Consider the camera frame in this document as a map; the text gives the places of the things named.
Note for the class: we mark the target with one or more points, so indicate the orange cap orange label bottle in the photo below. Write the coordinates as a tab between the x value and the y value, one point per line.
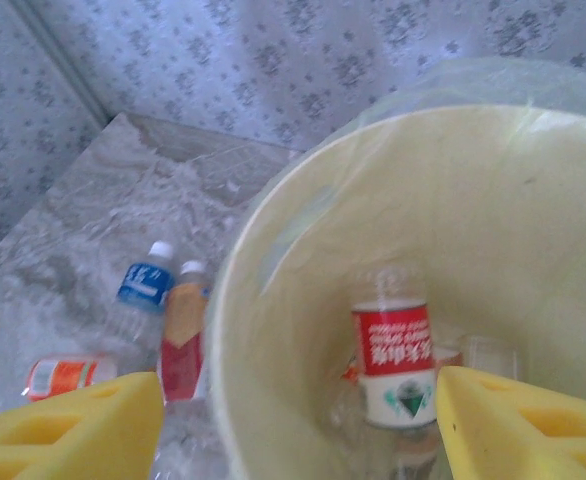
447	359

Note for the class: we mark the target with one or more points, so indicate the beige red label bottle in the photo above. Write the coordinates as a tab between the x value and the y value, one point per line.
183	350

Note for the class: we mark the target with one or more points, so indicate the orange white label bottle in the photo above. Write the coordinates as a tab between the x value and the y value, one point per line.
68	377

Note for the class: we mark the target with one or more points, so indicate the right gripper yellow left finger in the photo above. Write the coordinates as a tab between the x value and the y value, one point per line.
63	440

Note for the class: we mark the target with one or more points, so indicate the blue label white cap bottle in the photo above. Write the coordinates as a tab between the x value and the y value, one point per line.
143	290

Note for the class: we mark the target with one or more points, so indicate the red white label water bottle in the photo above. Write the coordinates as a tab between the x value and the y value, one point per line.
395	350

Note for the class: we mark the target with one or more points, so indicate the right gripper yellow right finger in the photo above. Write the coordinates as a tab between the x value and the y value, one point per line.
523	440

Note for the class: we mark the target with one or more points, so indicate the white ribbed plastic bin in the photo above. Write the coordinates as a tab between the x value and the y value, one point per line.
218	360

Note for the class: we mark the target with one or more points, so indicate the clear crushed plastic bottle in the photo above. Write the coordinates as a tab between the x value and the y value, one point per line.
350	425

